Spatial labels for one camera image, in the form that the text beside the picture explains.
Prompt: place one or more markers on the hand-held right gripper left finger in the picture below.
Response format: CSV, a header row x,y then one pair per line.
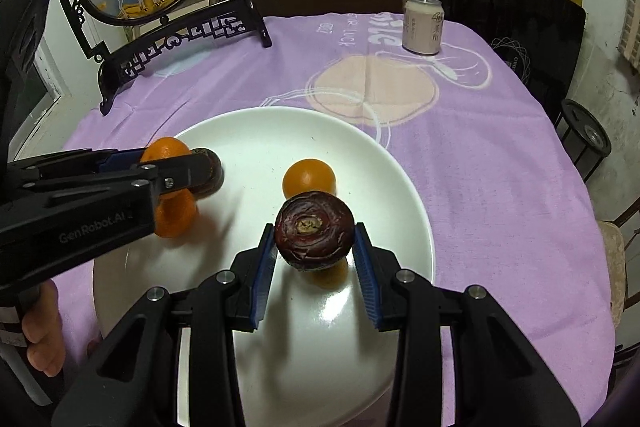
x,y
262,277

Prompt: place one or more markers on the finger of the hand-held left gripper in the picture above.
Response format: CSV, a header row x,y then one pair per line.
x,y
182,176
120,162

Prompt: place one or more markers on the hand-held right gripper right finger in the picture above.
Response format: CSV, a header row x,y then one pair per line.
x,y
367,282

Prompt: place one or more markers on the white round plate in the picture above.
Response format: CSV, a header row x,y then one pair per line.
x,y
300,357

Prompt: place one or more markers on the person's left hand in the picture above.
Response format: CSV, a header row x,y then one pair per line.
x,y
45,332

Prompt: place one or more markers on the orange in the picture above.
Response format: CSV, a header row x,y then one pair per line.
x,y
167,148
175,217
309,177

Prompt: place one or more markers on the purple printed tablecloth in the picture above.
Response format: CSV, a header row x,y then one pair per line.
x,y
475,157

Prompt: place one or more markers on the beige cushioned chair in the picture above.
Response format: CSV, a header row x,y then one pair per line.
x,y
617,257

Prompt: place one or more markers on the black round stool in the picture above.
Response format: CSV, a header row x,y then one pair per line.
x,y
582,137

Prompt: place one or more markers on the white drink can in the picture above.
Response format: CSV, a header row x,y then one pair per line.
x,y
422,27

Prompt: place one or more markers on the black flat board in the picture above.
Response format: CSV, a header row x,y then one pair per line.
x,y
500,7

